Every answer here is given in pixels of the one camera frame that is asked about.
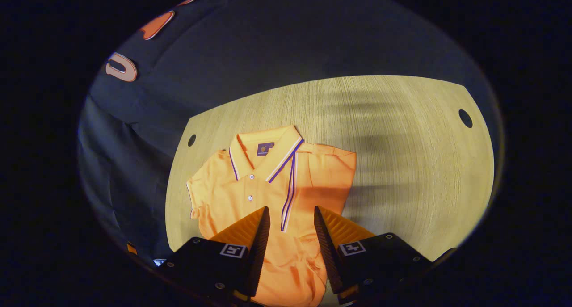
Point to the orange T-shirt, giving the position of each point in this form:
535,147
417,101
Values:
232,186

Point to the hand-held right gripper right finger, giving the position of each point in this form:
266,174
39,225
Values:
326,249

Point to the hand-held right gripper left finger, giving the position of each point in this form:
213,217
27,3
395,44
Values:
261,249

